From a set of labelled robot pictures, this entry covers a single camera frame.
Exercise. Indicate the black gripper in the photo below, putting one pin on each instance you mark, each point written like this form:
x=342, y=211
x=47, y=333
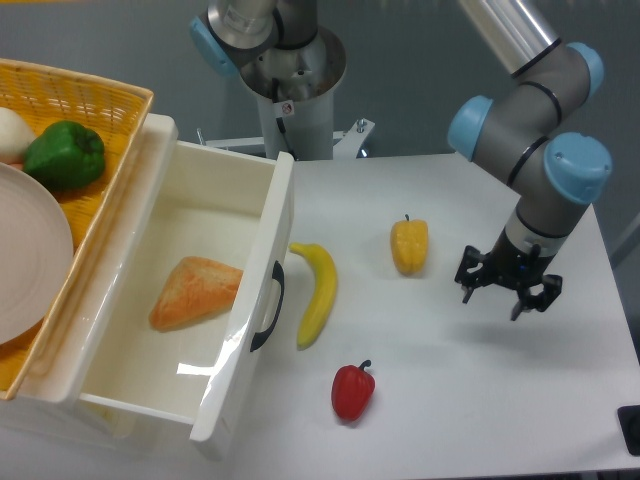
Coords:
x=511, y=268

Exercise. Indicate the white top drawer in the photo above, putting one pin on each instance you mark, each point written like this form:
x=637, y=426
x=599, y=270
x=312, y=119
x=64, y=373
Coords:
x=251, y=202

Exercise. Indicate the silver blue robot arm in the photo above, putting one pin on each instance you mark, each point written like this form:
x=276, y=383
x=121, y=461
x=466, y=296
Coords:
x=516, y=140

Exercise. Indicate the white drawer cabinet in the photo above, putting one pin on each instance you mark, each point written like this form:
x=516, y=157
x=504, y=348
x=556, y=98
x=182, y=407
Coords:
x=75, y=380

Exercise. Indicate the yellow bell pepper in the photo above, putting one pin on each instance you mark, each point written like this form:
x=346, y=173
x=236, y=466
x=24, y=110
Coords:
x=409, y=243

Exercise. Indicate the black corner device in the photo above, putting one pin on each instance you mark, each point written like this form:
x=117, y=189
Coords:
x=629, y=420

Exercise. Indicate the red bell pepper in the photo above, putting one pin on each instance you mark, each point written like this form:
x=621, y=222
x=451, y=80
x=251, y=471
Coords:
x=352, y=389

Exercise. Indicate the yellow banana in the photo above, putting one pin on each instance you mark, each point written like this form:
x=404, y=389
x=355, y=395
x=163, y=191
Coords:
x=322, y=300

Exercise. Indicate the toy bread slice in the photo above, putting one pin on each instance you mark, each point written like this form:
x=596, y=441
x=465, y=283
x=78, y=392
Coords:
x=196, y=288

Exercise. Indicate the yellow woven basket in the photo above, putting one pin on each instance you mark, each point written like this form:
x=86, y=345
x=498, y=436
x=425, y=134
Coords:
x=43, y=95

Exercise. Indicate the green bell pepper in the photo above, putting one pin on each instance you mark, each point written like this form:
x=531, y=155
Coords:
x=66, y=156

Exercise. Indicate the pink plate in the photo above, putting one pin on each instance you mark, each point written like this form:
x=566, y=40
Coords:
x=36, y=251

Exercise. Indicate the white onion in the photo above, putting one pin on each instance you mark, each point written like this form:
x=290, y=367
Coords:
x=16, y=136

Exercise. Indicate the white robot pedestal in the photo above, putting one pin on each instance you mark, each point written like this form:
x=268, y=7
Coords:
x=294, y=91

